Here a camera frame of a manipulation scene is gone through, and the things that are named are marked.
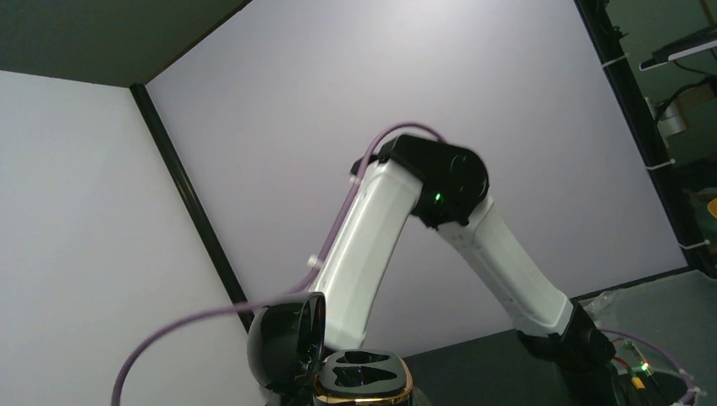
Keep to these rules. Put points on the black earbuds charging case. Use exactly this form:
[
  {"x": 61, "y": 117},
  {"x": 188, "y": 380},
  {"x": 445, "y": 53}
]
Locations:
[{"x": 289, "y": 357}]

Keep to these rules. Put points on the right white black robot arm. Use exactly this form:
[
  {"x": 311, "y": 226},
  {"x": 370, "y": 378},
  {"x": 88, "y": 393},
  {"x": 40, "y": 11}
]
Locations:
[{"x": 446, "y": 187}]

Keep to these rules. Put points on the clear plastic sheet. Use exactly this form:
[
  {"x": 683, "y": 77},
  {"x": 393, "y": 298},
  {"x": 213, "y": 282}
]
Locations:
[{"x": 602, "y": 307}]

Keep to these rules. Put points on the right green circuit board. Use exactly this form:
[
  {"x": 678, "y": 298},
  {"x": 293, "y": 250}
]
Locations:
[{"x": 641, "y": 372}]

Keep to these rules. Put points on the yellow plastic bin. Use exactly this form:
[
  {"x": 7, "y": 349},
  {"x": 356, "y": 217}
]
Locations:
[{"x": 712, "y": 207}]

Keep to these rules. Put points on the black keyboard on tray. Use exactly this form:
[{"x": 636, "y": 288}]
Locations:
[{"x": 699, "y": 41}]

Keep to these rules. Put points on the black enclosure frame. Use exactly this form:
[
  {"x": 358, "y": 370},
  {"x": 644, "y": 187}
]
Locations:
[{"x": 659, "y": 177}]

